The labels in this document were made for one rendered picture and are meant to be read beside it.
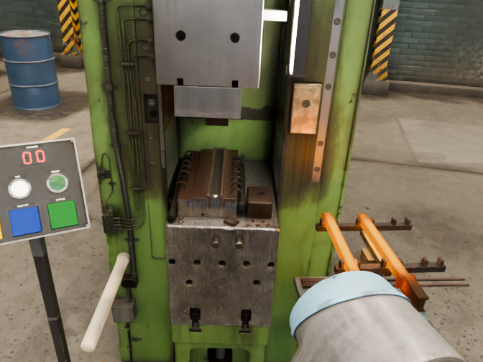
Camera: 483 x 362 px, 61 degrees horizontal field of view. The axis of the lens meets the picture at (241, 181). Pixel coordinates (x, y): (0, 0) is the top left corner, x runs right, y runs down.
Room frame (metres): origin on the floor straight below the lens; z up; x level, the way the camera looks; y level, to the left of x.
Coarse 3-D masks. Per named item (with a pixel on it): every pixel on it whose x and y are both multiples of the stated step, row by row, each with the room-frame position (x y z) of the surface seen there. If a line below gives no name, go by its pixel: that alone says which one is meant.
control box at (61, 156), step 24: (24, 144) 1.10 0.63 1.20; (48, 144) 1.12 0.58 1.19; (72, 144) 1.15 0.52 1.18; (0, 168) 1.04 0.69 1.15; (24, 168) 1.06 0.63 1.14; (48, 168) 1.09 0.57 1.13; (72, 168) 1.11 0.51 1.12; (0, 192) 1.01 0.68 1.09; (48, 192) 1.05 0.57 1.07; (72, 192) 1.07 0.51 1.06; (0, 216) 0.97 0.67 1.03; (48, 216) 1.02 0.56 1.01; (0, 240) 0.94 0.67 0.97; (24, 240) 0.96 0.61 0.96
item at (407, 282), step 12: (360, 216) 1.14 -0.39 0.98; (372, 228) 1.07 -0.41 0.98; (372, 240) 1.03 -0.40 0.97; (384, 240) 1.01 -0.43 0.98; (384, 252) 0.95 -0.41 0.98; (396, 264) 0.90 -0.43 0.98; (396, 276) 0.87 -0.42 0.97; (408, 276) 0.84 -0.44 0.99; (408, 288) 0.82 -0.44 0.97; (420, 288) 0.80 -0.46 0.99; (420, 300) 0.76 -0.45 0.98
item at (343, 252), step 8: (328, 216) 1.13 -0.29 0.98; (328, 224) 1.09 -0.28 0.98; (336, 224) 1.09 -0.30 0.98; (328, 232) 1.07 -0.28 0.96; (336, 232) 1.04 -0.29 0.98; (336, 240) 1.00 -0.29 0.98; (344, 240) 1.00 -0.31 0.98; (336, 248) 0.98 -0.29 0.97; (344, 248) 0.97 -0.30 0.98; (344, 256) 0.93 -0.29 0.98; (352, 256) 0.93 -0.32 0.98; (344, 264) 0.90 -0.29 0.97; (352, 264) 0.89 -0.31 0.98
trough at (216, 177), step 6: (216, 150) 1.60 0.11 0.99; (222, 150) 1.60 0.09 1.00; (216, 156) 1.56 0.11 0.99; (222, 156) 1.56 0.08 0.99; (216, 162) 1.49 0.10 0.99; (222, 162) 1.50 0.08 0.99; (216, 168) 1.44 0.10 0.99; (216, 174) 1.39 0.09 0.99; (216, 180) 1.34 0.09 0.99; (216, 186) 1.29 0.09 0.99; (210, 192) 1.22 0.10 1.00; (216, 192) 1.24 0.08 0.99; (210, 198) 1.20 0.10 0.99; (216, 198) 1.20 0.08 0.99
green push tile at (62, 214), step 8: (72, 200) 1.06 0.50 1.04; (48, 208) 1.02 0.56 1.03; (56, 208) 1.03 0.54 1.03; (64, 208) 1.04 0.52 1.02; (72, 208) 1.04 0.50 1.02; (56, 216) 1.02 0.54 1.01; (64, 216) 1.02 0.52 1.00; (72, 216) 1.03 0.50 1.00; (56, 224) 1.01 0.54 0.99; (64, 224) 1.01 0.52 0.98; (72, 224) 1.02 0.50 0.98
